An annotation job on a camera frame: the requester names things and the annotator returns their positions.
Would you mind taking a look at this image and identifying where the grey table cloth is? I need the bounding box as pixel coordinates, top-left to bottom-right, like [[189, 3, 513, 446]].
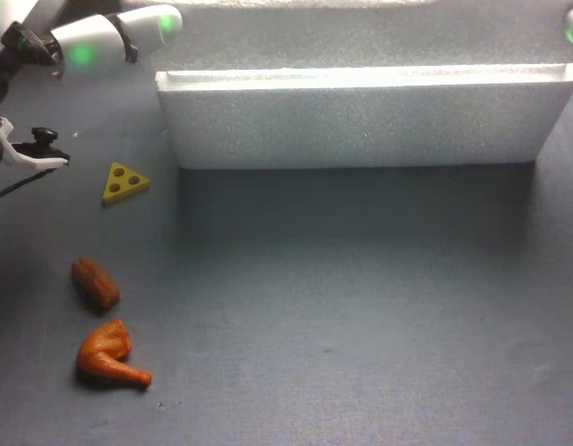
[[0, 8, 573, 446]]

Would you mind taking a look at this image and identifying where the orange toy chicken drumstick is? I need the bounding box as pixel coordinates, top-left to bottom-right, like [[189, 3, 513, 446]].
[[76, 318, 154, 390]]

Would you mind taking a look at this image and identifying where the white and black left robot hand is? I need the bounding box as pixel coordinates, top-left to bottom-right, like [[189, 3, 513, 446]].
[[0, 0, 184, 78]]

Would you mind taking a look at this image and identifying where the white foam box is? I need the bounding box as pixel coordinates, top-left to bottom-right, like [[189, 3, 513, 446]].
[[154, 62, 573, 172]]

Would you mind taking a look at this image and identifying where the yellow triangle block with holes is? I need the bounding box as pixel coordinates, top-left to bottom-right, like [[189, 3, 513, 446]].
[[101, 161, 153, 207]]

